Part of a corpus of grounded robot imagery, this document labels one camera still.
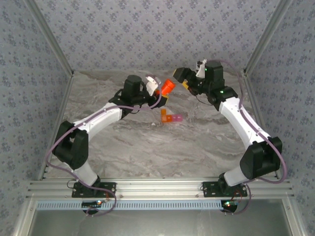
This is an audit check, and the aluminium frame post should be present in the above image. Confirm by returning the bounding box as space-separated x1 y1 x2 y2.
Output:
24 0 75 77
242 0 294 77

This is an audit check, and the orange pill organizer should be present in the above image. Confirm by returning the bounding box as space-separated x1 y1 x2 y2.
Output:
160 109 173 124

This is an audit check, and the slotted grey cable duct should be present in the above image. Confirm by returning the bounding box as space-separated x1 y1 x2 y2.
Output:
35 199 223 211

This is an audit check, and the aluminium frame leg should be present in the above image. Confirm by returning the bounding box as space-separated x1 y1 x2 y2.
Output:
12 198 36 236
282 198 307 236

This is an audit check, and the aluminium frame rail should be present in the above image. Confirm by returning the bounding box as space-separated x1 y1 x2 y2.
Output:
26 178 295 199

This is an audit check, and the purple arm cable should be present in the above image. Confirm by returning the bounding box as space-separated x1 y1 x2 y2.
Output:
216 58 288 216
45 74 163 217

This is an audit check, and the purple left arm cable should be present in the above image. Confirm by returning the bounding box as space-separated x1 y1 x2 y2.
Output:
45 74 163 217

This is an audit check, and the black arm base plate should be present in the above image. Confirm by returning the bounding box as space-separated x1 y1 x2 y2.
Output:
202 181 248 198
72 181 117 199

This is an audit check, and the grey metal panel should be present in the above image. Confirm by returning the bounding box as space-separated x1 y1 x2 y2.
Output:
29 208 295 236

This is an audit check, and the thin black right gripper cable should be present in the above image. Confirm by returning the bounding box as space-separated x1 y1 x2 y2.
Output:
195 94 214 106

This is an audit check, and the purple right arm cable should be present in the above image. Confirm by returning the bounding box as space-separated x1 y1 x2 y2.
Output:
216 58 288 216

